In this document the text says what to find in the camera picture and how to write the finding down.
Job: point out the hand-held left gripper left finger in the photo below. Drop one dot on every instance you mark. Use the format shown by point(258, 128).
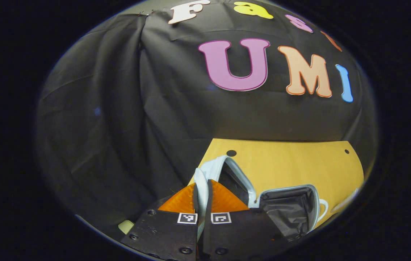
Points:
point(165, 232)

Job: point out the pale green object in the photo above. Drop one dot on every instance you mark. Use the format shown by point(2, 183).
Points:
point(126, 227)

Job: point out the black backdrop cloth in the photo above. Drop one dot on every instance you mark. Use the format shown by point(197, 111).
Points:
point(118, 108)

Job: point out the light blue suitcase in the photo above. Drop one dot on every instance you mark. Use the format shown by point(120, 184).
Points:
point(288, 210)

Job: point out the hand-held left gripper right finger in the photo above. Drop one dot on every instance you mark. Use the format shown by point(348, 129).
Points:
point(241, 232)

